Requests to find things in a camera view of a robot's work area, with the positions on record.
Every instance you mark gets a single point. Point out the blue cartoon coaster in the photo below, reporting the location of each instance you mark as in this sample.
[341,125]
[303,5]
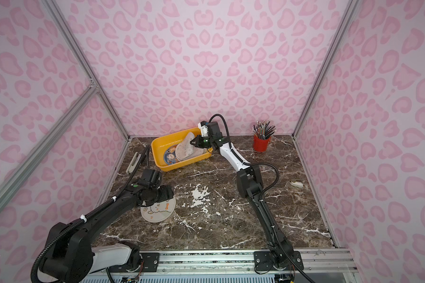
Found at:
[170,156]

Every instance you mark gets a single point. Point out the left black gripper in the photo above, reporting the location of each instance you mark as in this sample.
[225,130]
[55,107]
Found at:
[164,194]

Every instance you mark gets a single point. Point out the yellow plastic storage box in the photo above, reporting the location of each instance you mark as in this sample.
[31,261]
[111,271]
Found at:
[159,146]

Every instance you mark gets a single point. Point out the grey stapler tool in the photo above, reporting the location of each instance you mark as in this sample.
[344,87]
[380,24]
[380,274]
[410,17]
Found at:
[135,162]

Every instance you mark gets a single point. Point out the butterfly doodle coaster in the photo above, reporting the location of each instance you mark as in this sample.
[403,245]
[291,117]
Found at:
[185,150]

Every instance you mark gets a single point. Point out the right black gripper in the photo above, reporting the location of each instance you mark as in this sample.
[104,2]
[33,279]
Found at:
[201,142]

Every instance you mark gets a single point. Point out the bundle of pens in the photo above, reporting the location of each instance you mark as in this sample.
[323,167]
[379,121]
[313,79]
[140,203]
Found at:
[264,130]

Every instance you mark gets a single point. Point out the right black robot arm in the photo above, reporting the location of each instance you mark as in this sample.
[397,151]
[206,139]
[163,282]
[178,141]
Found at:
[250,186]

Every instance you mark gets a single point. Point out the white sheep coaster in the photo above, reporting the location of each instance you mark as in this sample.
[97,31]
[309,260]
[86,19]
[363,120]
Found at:
[159,212]

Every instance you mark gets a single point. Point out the small white eraser block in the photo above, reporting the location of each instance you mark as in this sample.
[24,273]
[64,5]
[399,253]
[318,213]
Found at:
[297,184]

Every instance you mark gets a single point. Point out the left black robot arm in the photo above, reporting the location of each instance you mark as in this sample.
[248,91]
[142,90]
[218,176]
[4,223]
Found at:
[68,255]

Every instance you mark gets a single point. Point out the red pen holder cup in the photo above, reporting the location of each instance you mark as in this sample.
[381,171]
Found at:
[260,145]

